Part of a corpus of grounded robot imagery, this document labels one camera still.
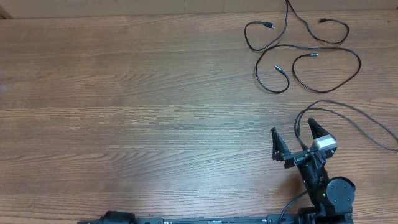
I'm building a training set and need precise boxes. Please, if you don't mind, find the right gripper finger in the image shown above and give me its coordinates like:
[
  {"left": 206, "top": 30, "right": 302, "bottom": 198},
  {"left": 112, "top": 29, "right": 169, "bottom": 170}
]
[
  {"left": 271, "top": 127, "right": 291, "bottom": 161},
  {"left": 308, "top": 118, "right": 330, "bottom": 139}
]

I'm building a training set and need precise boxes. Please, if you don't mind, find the black usb cable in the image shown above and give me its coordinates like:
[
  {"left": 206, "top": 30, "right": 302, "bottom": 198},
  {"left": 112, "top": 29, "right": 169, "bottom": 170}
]
[{"left": 294, "top": 99, "right": 398, "bottom": 152}]

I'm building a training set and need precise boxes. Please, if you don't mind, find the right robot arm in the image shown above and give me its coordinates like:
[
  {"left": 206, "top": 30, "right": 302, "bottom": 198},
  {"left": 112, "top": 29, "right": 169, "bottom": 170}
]
[{"left": 266, "top": 118, "right": 356, "bottom": 224}]

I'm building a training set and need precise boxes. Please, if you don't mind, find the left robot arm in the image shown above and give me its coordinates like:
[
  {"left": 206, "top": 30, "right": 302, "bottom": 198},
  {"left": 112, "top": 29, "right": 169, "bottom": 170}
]
[{"left": 77, "top": 210, "right": 137, "bottom": 224}]

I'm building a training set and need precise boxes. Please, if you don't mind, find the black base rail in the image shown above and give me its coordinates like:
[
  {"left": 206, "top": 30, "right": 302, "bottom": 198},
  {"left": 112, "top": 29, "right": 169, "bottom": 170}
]
[{"left": 77, "top": 213, "right": 354, "bottom": 224}]

